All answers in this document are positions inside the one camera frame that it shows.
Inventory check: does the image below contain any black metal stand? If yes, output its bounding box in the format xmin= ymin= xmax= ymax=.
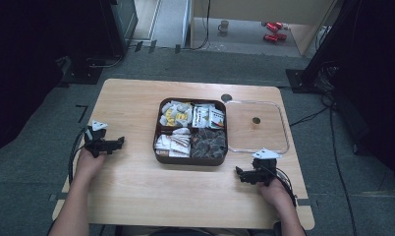
xmin=285 ymin=0 xmax=362 ymax=95

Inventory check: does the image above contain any black stand base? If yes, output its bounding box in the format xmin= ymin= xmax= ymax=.
xmin=56 ymin=55 xmax=105 ymax=89

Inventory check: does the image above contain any bundle of black cables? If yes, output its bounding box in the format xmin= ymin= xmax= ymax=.
xmin=315 ymin=60 xmax=339 ymax=96

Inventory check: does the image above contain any pile of white yellow packets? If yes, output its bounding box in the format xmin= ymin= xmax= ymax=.
xmin=158 ymin=100 xmax=195 ymax=129

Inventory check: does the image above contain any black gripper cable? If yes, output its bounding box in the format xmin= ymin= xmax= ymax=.
xmin=267 ymin=166 xmax=298 ymax=208
xmin=67 ymin=127 xmax=88 ymax=185

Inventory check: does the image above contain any long black floor cable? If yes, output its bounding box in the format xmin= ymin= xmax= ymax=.
xmin=328 ymin=106 xmax=360 ymax=236

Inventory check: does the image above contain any pile of white printed sachets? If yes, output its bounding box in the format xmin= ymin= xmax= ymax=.
xmin=192 ymin=103 xmax=226 ymax=130

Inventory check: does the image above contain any dark cabinet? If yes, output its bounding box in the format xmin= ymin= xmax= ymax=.
xmin=99 ymin=0 xmax=140 ymax=57

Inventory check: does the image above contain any brown four-compartment box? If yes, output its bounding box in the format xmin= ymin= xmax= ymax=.
xmin=152 ymin=96 xmax=229 ymax=167

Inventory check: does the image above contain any black hanging cable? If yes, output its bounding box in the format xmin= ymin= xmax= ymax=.
xmin=191 ymin=0 xmax=212 ymax=51

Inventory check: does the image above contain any pile of dark wrapped snacks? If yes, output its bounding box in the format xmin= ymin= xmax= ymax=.
xmin=189 ymin=128 xmax=228 ymax=161

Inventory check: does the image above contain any pile of white brown packets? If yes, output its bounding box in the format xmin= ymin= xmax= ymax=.
xmin=154 ymin=127 xmax=193 ymax=158

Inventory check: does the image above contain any person's right hand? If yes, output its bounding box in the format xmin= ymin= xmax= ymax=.
xmin=257 ymin=178 xmax=296 ymax=211

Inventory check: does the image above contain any person's dark clothing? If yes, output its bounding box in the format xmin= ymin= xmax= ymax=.
xmin=114 ymin=225 xmax=279 ymax=236

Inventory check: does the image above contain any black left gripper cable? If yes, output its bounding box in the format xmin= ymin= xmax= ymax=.
xmin=67 ymin=127 xmax=88 ymax=185

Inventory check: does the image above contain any black curtain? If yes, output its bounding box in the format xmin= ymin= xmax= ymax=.
xmin=0 ymin=0 xmax=113 ymax=156
xmin=331 ymin=0 xmax=395 ymax=190

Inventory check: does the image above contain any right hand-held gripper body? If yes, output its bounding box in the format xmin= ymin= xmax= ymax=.
xmin=252 ymin=147 xmax=283 ymax=188

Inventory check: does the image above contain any clear plastic lid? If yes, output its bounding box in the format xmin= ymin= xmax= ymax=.
xmin=224 ymin=99 xmax=291 ymax=155

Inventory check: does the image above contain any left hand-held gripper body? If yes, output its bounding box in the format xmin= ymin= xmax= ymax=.
xmin=84 ymin=119 xmax=113 ymax=159

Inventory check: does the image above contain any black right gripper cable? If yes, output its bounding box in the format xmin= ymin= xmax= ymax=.
xmin=267 ymin=166 xmax=298 ymax=208

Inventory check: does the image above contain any person's left hand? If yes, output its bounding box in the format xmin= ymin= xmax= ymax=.
xmin=75 ymin=147 xmax=107 ymax=185

